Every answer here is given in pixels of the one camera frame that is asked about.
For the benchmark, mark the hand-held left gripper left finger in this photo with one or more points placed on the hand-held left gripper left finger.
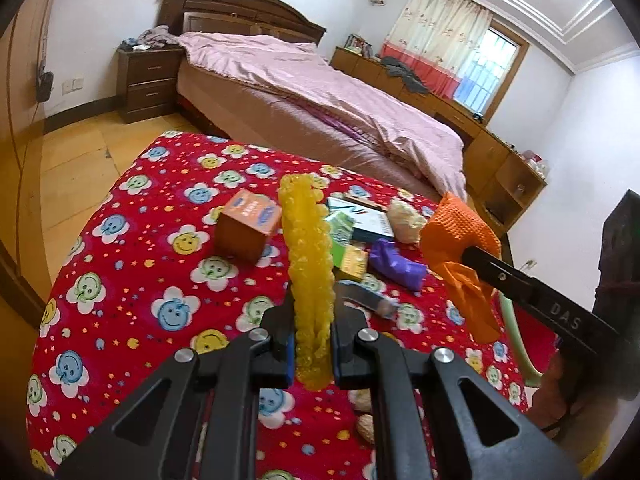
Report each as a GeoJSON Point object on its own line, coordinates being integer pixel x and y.
{"type": "Point", "coordinates": [287, 355]}

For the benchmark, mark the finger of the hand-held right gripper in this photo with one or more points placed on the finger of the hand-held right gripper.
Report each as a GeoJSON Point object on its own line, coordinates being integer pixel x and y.
{"type": "Point", "coordinates": [500, 272]}

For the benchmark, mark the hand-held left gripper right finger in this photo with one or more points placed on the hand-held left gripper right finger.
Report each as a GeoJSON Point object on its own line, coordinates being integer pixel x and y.
{"type": "Point", "coordinates": [336, 355]}

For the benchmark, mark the green rimmed red bin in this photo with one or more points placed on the green rimmed red bin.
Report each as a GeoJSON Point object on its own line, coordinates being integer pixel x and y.
{"type": "Point", "coordinates": [522, 350]}

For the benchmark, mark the orange rubber glove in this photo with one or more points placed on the orange rubber glove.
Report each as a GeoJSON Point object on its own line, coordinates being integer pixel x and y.
{"type": "Point", "coordinates": [450, 230]}

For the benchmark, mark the yellow bubble wrap strip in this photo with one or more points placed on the yellow bubble wrap strip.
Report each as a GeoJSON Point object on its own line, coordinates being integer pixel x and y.
{"type": "Point", "coordinates": [307, 260]}

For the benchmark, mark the purple plastic bag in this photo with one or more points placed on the purple plastic bag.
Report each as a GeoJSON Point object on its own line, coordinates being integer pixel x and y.
{"type": "Point", "coordinates": [397, 262]}

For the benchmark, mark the paper ball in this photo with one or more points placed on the paper ball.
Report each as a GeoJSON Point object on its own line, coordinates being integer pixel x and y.
{"type": "Point", "coordinates": [407, 220]}

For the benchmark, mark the brown cardboard box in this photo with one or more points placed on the brown cardboard box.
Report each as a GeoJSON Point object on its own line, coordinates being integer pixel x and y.
{"type": "Point", "coordinates": [242, 230]}

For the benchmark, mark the person's right hand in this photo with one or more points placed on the person's right hand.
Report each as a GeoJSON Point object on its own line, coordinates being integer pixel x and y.
{"type": "Point", "coordinates": [547, 390]}

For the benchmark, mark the peanut shell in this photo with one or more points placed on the peanut shell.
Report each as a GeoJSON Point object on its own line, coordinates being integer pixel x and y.
{"type": "Point", "coordinates": [367, 430]}
{"type": "Point", "coordinates": [364, 401]}

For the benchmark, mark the black silver wrapper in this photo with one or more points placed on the black silver wrapper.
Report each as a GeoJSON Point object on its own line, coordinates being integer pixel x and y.
{"type": "Point", "coordinates": [365, 297]}

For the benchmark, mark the yellow green packet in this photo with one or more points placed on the yellow green packet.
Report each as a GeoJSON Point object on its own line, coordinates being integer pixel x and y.
{"type": "Point", "coordinates": [352, 262]}

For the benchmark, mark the small items on cabinet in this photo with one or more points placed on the small items on cabinet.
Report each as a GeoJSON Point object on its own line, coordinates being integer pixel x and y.
{"type": "Point", "coordinates": [535, 162]}

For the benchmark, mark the long wooden cabinet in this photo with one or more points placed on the long wooden cabinet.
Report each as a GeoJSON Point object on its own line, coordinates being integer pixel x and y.
{"type": "Point", "coordinates": [490, 155]}

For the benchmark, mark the white flat box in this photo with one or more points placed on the white flat box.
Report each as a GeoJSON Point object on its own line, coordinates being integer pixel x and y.
{"type": "Point", "coordinates": [367, 222]}

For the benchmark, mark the red smiley flower blanket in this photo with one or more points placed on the red smiley flower blanket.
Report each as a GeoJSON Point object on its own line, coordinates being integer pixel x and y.
{"type": "Point", "coordinates": [150, 240]}

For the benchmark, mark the barred window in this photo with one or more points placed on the barred window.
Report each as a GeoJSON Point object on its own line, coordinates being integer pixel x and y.
{"type": "Point", "coordinates": [487, 70]}

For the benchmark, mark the dark grey clothes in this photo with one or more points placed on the dark grey clothes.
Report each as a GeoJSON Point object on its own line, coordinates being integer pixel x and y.
{"type": "Point", "coordinates": [407, 77]}

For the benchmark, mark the floral curtain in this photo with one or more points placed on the floral curtain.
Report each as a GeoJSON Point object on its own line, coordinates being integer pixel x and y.
{"type": "Point", "coordinates": [435, 30]}

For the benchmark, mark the row of books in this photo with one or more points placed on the row of books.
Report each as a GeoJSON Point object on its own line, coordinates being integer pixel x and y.
{"type": "Point", "coordinates": [360, 46]}

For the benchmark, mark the pink duvet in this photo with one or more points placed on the pink duvet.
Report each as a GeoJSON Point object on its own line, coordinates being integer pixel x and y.
{"type": "Point", "coordinates": [300, 80]}

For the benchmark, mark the dark wooden nightstand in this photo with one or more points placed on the dark wooden nightstand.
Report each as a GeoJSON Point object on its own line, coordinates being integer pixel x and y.
{"type": "Point", "coordinates": [147, 85]}

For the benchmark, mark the wooden wardrobe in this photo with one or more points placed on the wooden wardrobe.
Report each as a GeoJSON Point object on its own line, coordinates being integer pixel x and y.
{"type": "Point", "coordinates": [25, 135]}

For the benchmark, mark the dark wooden bed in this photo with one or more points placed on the dark wooden bed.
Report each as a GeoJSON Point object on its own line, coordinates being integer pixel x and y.
{"type": "Point", "coordinates": [240, 15]}

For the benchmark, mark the pile of clothes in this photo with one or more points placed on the pile of clothes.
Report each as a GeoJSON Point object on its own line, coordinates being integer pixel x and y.
{"type": "Point", "coordinates": [155, 37]}

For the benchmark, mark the black hanging bag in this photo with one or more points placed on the black hanging bag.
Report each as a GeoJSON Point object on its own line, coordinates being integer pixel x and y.
{"type": "Point", "coordinates": [45, 82]}

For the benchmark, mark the white wall socket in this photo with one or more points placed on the white wall socket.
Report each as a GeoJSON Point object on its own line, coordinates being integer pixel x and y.
{"type": "Point", "coordinates": [528, 264]}

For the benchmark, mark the white wall switch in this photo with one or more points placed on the white wall switch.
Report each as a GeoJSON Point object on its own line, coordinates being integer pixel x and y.
{"type": "Point", "coordinates": [72, 85]}

